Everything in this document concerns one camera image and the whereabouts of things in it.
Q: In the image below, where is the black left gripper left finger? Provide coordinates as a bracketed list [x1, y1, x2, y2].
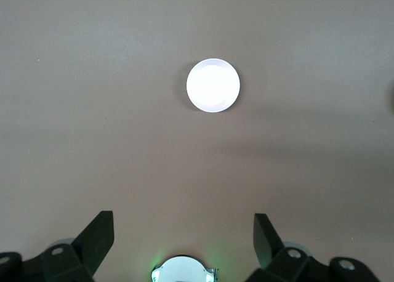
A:
[0, 211, 115, 282]

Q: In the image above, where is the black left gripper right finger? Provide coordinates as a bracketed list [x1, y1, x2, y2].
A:
[247, 213, 381, 282]

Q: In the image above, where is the pink bowl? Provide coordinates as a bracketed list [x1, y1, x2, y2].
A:
[186, 58, 241, 114]

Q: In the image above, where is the brown table cover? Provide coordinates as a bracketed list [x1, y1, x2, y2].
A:
[0, 0, 394, 282]

